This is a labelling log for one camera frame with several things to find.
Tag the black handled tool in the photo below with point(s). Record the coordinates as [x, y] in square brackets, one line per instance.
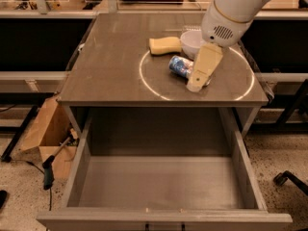
[48, 175]

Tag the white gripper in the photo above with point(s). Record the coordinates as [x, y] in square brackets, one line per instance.
[220, 28]

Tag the open grey top drawer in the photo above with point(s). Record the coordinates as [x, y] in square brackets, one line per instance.
[162, 169]

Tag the grey cabinet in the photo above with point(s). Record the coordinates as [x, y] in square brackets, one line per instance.
[115, 68]

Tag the cardboard box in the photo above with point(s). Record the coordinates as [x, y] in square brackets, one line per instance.
[48, 131]

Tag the white bowl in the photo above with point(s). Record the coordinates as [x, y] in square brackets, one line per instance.
[191, 42]

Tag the black chair caster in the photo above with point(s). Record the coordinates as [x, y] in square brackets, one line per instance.
[282, 177]

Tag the blue silver redbull can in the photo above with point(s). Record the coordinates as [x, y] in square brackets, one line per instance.
[184, 67]

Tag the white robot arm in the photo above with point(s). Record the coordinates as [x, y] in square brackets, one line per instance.
[239, 10]

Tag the yellow sponge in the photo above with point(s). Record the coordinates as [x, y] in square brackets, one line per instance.
[161, 46]

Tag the clear plastic bottle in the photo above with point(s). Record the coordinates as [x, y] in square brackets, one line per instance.
[187, 28]

